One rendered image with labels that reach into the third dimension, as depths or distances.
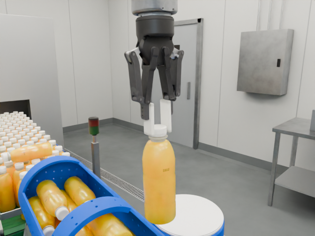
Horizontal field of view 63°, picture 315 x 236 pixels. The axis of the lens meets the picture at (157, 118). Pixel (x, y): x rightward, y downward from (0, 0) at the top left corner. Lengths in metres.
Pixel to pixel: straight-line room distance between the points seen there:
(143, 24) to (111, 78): 5.83
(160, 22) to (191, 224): 0.73
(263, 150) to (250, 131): 0.32
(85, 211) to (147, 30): 0.49
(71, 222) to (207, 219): 0.51
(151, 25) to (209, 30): 3.86
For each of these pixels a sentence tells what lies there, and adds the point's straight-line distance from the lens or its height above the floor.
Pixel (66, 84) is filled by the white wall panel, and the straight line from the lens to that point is 5.77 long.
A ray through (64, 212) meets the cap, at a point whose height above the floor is 1.13.
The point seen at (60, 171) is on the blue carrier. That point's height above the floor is 1.17.
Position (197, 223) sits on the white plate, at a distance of 1.01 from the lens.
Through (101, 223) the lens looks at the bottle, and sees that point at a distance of 0.74.
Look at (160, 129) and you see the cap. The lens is 0.53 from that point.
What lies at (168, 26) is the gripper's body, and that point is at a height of 1.68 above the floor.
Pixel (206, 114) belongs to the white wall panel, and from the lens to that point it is 4.42.
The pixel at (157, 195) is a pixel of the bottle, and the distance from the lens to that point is 0.57.
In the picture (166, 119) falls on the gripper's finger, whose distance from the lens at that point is 0.55.
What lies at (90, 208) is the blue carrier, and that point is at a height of 1.23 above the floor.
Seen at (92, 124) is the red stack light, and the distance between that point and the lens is 1.61.
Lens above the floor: 1.63
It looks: 13 degrees down
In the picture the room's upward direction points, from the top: straight up
